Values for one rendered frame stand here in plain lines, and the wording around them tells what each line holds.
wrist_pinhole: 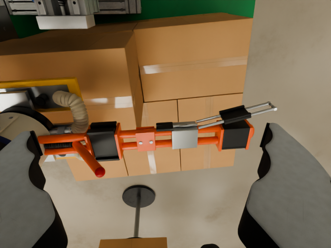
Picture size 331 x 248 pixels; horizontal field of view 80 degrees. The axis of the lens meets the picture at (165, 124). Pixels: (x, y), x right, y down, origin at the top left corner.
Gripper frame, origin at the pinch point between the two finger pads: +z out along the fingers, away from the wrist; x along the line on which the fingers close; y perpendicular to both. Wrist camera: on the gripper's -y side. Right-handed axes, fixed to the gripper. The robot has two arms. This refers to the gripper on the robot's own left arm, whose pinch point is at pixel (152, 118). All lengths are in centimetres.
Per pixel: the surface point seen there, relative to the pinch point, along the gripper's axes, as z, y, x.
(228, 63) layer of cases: 98, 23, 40
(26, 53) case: 58, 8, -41
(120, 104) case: 58, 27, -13
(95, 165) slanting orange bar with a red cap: 23.3, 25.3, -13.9
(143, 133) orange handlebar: 32.2, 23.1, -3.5
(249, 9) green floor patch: 152, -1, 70
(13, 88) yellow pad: 44, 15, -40
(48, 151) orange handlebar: 33, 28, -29
